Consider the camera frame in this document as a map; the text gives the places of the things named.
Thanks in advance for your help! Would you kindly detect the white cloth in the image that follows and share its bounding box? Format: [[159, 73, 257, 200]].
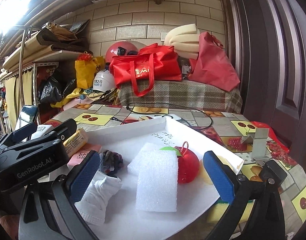
[[74, 170, 122, 226]]

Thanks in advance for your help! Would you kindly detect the dark blue grey scrunchie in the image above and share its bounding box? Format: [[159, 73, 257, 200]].
[[99, 150, 124, 177]]

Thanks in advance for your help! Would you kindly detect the white foam block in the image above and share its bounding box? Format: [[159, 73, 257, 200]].
[[135, 150, 178, 212], [127, 142, 163, 176]]

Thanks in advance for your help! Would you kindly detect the yellow hexagonal sponge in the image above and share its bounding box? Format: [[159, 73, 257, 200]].
[[199, 163, 213, 185]]

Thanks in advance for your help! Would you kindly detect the red plush apple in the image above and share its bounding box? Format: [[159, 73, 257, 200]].
[[161, 141, 200, 184]]

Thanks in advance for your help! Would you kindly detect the yellow snack pack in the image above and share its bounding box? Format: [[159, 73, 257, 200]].
[[63, 128, 88, 158]]

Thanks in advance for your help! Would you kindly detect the white small box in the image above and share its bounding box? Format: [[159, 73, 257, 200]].
[[31, 125, 54, 140]]

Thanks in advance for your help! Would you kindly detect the pink tissue pack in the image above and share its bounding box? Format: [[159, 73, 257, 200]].
[[67, 143, 102, 170]]

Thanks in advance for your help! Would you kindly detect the black plastic bag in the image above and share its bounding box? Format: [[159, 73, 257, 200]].
[[39, 76, 76, 103]]

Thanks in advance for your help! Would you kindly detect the black cube charger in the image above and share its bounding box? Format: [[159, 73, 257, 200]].
[[259, 159, 287, 186]]

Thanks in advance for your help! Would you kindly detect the white helmet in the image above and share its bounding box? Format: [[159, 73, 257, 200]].
[[93, 70, 116, 92]]

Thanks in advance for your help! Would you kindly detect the yellow shopping bag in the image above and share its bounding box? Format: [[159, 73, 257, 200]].
[[75, 52, 105, 89]]

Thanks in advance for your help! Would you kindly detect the red bag on chair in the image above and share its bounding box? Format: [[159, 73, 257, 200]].
[[251, 121, 289, 153]]

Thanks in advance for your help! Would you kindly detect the metal storage shelf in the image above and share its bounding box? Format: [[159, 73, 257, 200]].
[[0, 20, 89, 131]]

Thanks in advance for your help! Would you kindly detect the pink red helmet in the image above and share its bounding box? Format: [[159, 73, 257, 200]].
[[105, 41, 138, 63]]

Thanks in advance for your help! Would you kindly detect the fruit print tablecloth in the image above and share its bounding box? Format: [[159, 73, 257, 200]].
[[48, 101, 306, 239]]

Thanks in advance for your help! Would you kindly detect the white shallow tray box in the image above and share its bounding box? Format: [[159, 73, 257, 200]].
[[47, 117, 245, 240]]

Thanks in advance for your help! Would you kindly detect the glossy red tote bag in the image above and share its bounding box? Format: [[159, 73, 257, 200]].
[[109, 43, 182, 97]]

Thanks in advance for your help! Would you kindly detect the plaid covered bench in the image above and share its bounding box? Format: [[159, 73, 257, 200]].
[[118, 80, 242, 113]]

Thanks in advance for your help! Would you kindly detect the cream foam strips bundle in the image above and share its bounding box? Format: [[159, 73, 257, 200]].
[[164, 24, 200, 60]]

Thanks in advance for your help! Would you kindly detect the matte red fabric bag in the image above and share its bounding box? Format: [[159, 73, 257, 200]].
[[187, 31, 240, 92]]

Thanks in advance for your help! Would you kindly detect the smartphone on mount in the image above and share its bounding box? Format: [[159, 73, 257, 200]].
[[15, 105, 38, 130]]

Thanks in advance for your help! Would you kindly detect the white metal bracket stand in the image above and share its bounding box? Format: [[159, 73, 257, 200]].
[[241, 128, 270, 166]]

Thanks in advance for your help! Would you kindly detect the black cable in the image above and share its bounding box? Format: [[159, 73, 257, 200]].
[[110, 102, 214, 131]]

